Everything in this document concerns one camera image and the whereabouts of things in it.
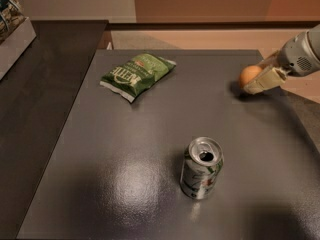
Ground green chip bag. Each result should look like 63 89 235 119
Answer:
100 53 176 103

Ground snack packets in box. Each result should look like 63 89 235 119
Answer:
0 0 26 42

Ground green white 7up can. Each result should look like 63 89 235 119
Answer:
180 137 224 200

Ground orange fruit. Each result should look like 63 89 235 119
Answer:
238 65 262 88

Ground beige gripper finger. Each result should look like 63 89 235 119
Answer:
258 51 279 69
243 67 288 94

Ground white snack display box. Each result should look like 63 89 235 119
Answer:
0 18 36 80

